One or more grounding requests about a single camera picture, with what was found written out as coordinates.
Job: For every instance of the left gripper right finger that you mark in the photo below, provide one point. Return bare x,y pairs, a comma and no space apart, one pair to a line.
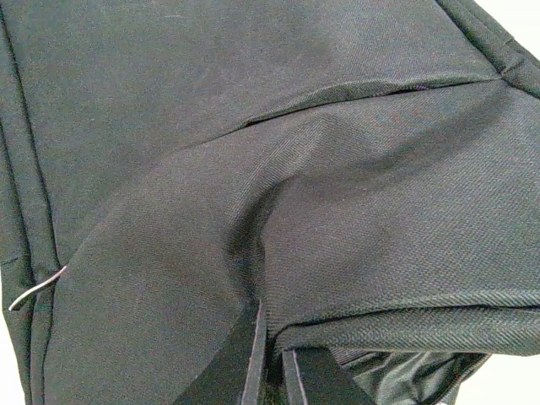
312,376

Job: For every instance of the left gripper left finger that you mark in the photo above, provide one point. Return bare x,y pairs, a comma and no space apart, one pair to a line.
237,371

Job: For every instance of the black student backpack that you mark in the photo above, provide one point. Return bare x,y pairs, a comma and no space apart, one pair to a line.
367,170

